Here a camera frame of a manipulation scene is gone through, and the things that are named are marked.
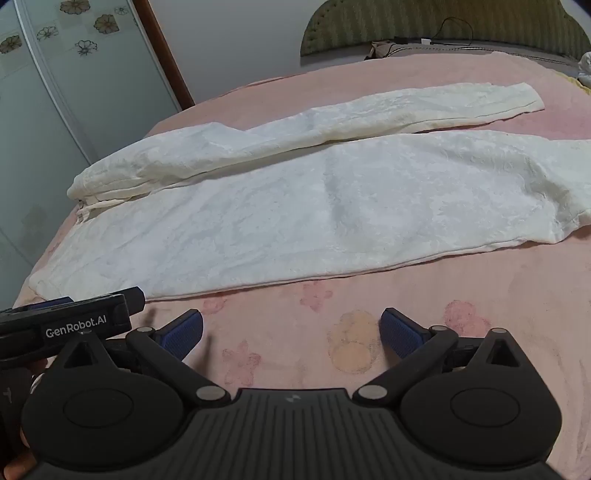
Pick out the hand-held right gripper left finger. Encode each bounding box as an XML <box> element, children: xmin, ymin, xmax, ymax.
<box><xmin>46</xmin><ymin>308</ymin><xmax>232</xmax><ymax>409</ymax></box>

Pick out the olive padded headboard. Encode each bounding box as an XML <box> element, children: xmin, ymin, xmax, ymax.
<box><xmin>300</xmin><ymin>0</ymin><xmax>587</xmax><ymax>58</ymax></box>

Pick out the white towel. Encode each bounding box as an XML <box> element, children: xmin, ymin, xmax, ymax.
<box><xmin>28</xmin><ymin>82</ymin><xmax>591</xmax><ymax>301</ymax></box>

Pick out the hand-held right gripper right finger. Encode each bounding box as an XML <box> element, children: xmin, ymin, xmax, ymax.
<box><xmin>352</xmin><ymin>308</ymin><xmax>537</xmax><ymax>402</ymax></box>

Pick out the yellow blanket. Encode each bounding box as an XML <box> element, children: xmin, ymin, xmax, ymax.
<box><xmin>564</xmin><ymin>73</ymin><xmax>591</xmax><ymax>95</ymax></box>

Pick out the brown striped pillow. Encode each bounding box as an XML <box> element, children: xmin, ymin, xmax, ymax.
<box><xmin>365</xmin><ymin>41</ymin><xmax>578</xmax><ymax>63</ymax></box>

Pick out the floral glass wardrobe door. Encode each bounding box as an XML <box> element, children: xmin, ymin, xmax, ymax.
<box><xmin>0</xmin><ymin>0</ymin><xmax>183</xmax><ymax>301</ymax></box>

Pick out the brown wooden frame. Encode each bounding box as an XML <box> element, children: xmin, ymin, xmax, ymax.
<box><xmin>131</xmin><ymin>0</ymin><xmax>195</xmax><ymax>112</ymax></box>

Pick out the person's left hand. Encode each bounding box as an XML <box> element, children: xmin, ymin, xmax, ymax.
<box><xmin>0</xmin><ymin>427</ymin><xmax>38</xmax><ymax>480</ymax></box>

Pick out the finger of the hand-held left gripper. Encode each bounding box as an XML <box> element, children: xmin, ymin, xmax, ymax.
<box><xmin>23</xmin><ymin>286</ymin><xmax>147</xmax><ymax>317</ymax></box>

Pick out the pink blanket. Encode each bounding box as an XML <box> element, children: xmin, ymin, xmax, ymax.
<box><xmin>14</xmin><ymin>51</ymin><xmax>591</xmax><ymax>476</ymax></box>

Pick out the black cable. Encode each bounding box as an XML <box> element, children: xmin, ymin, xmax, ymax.
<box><xmin>388</xmin><ymin>17</ymin><xmax>490</xmax><ymax>49</ymax></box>

